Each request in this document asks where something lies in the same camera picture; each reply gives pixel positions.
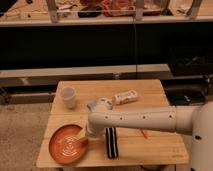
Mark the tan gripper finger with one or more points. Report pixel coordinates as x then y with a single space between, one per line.
82 140

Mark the orange ceramic bowl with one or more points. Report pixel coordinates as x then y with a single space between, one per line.
63 145

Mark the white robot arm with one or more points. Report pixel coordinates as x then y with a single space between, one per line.
196 121

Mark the wooden table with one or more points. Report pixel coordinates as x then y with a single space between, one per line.
157 148

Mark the black white striped cloth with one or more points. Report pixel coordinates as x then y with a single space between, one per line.
111 143

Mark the blue sponge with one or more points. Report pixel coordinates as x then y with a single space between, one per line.
91 106

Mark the translucent plastic cup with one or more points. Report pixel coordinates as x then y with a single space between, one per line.
68 97

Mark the orange carrot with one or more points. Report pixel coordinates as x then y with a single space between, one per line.
144 133

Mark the white plastic bottle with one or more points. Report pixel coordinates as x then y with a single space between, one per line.
125 97

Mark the black object on shelf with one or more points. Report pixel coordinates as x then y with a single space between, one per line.
89 12

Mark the black bag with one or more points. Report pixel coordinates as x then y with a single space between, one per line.
188 66

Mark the red cloth on shelf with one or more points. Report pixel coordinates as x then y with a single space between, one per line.
116 8

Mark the metal shelf rail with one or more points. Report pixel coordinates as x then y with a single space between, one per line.
51 76

